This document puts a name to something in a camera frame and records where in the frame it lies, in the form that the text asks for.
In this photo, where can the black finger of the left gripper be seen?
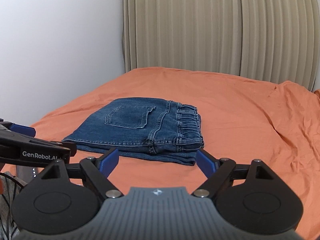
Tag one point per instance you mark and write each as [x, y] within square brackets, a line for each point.
[25, 130]

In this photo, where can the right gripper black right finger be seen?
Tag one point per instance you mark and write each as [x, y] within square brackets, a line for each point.
[220, 174]

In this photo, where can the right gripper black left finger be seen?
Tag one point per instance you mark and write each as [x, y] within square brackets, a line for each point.
[94, 173]

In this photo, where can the blue denim jeans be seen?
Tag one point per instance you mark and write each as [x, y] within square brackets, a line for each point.
[144, 128]

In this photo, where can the orange bed sheet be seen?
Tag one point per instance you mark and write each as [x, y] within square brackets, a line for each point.
[241, 118]

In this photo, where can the beige pleated curtain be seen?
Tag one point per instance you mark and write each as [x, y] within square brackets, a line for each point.
[268, 40]

